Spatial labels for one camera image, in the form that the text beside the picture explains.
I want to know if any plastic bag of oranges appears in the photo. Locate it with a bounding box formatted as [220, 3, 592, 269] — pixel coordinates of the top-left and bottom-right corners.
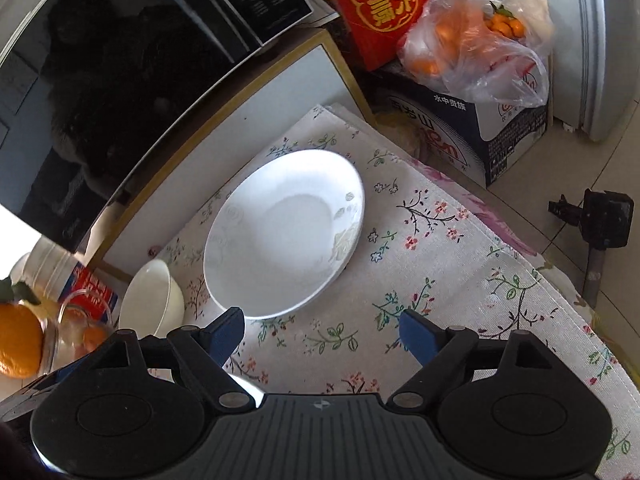
[397, 0, 556, 109]

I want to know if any pink floral cloth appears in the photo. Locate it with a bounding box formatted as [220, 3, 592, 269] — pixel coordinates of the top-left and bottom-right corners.
[400, 157, 640, 376]

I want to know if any clear glass cup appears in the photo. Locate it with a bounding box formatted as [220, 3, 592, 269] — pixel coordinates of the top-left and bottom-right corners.
[42, 295, 121, 376]

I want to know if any white floral-rim plate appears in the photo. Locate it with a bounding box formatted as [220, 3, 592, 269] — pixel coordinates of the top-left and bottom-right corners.
[202, 149, 367, 320]

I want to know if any red gift box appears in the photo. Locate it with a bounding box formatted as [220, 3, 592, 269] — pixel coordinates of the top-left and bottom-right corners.
[295, 0, 432, 72]

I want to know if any dark printed cardboard box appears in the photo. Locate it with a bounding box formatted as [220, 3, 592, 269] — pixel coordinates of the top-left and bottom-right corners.
[372, 55, 554, 189]

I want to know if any orange with green leaf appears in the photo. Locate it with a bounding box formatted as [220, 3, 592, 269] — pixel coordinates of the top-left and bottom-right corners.
[0, 280, 47, 380]

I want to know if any floral printed tablecloth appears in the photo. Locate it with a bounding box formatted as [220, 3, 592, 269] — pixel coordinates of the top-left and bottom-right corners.
[145, 104, 635, 480]

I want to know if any black glass microwave oven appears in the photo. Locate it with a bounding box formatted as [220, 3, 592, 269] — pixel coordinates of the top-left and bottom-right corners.
[0, 0, 315, 255]

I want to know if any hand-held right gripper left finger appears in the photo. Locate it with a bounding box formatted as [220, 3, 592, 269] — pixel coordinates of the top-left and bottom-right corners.
[106, 306, 256, 411]

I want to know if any white refrigerator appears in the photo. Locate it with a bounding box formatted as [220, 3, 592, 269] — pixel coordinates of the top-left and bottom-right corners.
[545, 0, 640, 144]

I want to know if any white bowl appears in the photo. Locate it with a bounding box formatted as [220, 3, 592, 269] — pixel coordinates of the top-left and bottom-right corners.
[118, 259, 186, 339]

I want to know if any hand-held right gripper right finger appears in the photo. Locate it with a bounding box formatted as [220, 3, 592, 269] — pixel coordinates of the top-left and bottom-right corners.
[385, 308, 544, 411]

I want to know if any white plastic jar red label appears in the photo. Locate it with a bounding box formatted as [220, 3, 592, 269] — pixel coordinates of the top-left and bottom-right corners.
[10, 237, 121, 322]

